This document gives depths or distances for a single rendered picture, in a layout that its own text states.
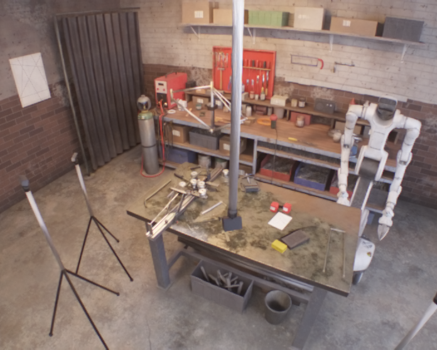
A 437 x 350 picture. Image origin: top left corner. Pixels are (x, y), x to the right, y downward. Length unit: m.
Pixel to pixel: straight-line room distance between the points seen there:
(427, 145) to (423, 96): 0.60
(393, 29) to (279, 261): 2.51
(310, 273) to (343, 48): 2.65
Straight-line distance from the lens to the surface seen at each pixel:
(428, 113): 3.78
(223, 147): 3.56
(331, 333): 2.53
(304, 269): 1.67
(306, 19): 3.40
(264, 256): 1.69
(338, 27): 3.32
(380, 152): 2.41
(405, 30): 3.31
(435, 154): 3.98
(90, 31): 4.15
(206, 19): 3.81
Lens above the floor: 2.12
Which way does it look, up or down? 32 degrees down
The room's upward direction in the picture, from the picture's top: straight up
